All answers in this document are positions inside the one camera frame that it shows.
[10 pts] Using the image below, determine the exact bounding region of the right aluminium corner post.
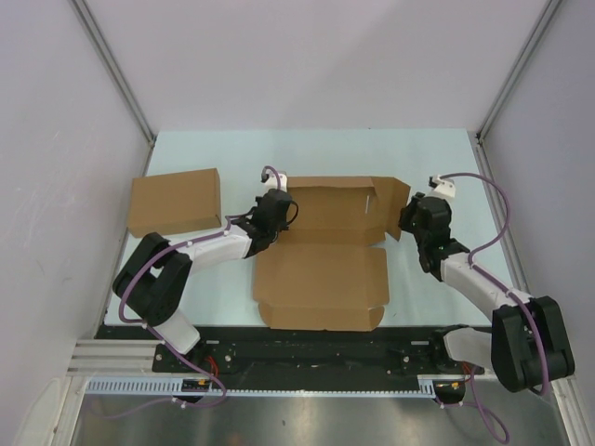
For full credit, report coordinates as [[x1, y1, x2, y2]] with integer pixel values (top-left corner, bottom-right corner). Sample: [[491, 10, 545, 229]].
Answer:
[[476, 0, 563, 140]]

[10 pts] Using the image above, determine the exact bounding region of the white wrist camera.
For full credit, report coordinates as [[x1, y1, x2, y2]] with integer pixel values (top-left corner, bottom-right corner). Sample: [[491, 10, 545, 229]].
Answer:
[[428, 175, 456, 202], [261, 165, 287, 191]]

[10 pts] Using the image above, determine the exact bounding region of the aluminium corner post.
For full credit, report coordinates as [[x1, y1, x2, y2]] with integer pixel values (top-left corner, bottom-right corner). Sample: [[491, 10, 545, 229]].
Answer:
[[68, 0, 156, 149], [476, 0, 563, 140]]

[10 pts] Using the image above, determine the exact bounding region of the folded brown cardboard box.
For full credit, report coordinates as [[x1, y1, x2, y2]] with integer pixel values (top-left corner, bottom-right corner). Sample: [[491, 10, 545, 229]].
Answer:
[[127, 168, 221, 239]]

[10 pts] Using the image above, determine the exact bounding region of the left aluminium corner post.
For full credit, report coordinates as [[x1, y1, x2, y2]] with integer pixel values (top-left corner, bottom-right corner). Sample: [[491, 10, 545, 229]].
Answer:
[[68, 0, 156, 149]]

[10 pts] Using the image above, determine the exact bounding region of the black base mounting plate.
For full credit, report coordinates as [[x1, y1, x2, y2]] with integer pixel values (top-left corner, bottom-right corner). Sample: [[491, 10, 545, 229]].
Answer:
[[92, 324, 545, 378]]

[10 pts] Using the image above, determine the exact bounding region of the brown cardboard box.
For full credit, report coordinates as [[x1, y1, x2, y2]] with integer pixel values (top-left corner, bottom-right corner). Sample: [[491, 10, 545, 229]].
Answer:
[[127, 168, 221, 239], [252, 176, 411, 332]]

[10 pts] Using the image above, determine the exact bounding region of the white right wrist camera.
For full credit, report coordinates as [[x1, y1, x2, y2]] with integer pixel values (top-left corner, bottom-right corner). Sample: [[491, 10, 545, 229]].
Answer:
[[428, 175, 456, 202]]

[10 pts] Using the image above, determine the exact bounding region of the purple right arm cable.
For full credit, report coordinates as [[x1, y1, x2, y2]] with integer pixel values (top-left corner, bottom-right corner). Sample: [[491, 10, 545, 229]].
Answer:
[[439, 171, 552, 442]]

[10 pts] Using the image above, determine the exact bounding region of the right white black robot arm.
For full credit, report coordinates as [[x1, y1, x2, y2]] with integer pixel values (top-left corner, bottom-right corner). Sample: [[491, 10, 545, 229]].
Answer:
[[399, 192, 575, 392]]

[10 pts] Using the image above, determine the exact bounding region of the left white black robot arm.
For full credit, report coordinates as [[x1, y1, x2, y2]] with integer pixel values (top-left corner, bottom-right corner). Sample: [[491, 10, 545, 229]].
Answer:
[[112, 189, 299, 372]]

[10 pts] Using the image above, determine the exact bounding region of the grey slotted cable duct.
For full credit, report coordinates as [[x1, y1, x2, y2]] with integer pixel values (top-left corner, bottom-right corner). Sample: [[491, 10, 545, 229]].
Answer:
[[86, 374, 466, 398]]

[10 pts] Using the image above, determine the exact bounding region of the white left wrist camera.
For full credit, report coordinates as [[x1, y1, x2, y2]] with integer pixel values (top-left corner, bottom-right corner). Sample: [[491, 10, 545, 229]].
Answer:
[[261, 165, 287, 191]]

